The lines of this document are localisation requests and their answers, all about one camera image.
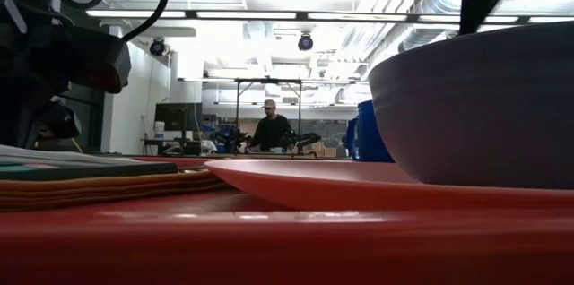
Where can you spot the brown cloth napkin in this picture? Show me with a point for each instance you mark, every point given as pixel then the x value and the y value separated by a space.
pixel 112 191

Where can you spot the blue-grey bowl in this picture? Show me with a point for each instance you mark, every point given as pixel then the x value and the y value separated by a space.
pixel 484 110

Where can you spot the blue plastic cup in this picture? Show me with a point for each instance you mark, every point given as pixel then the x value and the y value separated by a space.
pixel 370 137

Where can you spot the pink plastic plate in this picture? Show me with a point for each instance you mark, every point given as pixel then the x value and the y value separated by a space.
pixel 314 186

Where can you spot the black background robot arm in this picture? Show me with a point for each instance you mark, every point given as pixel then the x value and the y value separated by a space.
pixel 228 139
pixel 307 139

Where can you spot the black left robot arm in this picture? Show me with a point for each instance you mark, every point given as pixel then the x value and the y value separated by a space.
pixel 27 7

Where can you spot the red plastic tray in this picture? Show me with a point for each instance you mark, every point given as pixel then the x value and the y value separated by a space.
pixel 287 249

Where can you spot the black computer monitor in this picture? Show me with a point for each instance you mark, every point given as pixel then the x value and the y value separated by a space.
pixel 178 117

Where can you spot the person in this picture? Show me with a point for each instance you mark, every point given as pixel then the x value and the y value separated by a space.
pixel 206 144
pixel 271 130

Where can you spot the black bar with light strips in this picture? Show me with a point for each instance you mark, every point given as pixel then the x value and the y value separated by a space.
pixel 242 14

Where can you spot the black dome camera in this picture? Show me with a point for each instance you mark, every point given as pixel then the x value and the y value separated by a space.
pixel 305 41
pixel 157 47

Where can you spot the black background frame stand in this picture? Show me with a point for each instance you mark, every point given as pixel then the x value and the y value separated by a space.
pixel 269 80

